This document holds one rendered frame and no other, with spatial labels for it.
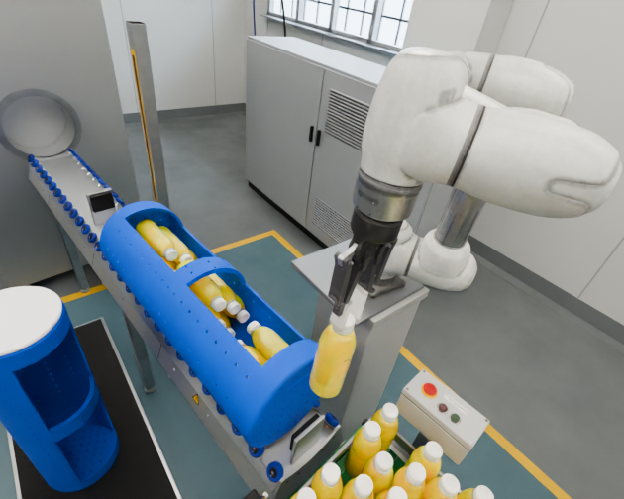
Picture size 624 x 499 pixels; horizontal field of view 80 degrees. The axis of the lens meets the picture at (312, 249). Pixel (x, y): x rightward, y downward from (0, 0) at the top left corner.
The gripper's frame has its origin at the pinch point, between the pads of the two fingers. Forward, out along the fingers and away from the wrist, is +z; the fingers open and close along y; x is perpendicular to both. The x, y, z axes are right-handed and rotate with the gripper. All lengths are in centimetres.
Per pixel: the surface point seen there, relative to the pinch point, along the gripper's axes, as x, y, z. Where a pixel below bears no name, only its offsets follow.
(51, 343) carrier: -69, 39, 52
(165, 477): -50, 17, 135
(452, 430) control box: 22.9, -25.5, 35.9
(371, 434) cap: 11.1, -8.9, 36.7
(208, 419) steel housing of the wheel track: -27, 12, 62
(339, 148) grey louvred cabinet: -144, -160, 44
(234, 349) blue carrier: -21.3, 8.4, 27.5
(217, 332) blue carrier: -28.4, 8.8, 27.7
